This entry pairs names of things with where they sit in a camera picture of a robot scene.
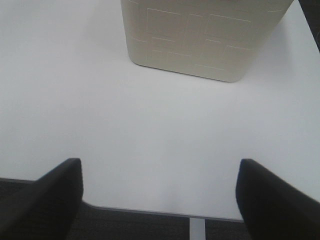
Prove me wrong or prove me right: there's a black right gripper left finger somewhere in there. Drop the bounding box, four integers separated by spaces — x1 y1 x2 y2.
0 158 83 240

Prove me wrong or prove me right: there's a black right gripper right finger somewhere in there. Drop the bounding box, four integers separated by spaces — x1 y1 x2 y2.
235 159 320 240

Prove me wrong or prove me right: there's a white table leg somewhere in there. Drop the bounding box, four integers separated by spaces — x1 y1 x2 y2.
189 217 206 240

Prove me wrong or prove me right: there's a beige bin grey rim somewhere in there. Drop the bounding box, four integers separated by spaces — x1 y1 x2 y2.
120 0 292 82

